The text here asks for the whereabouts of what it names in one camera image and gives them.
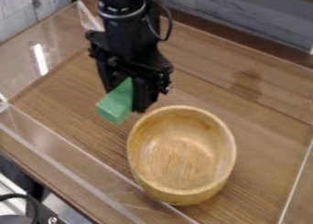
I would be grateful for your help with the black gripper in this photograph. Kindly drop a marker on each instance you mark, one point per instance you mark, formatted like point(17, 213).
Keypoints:
point(126, 53)

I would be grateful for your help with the green rectangular block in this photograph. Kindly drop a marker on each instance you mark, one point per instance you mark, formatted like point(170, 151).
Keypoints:
point(116, 106)

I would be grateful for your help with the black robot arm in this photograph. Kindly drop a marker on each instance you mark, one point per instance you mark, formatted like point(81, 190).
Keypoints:
point(129, 6)

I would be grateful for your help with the wooden brown bowl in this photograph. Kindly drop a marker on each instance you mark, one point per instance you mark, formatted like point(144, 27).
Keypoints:
point(181, 152)

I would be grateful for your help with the clear acrylic corner bracket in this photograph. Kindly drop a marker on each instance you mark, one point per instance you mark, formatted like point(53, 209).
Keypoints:
point(89, 20)

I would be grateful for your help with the clear acrylic enclosure walls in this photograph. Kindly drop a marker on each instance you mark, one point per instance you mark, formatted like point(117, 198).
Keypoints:
point(73, 151)

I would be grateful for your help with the black table mount bracket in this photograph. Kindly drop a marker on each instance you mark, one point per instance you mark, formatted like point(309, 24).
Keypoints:
point(37, 211)

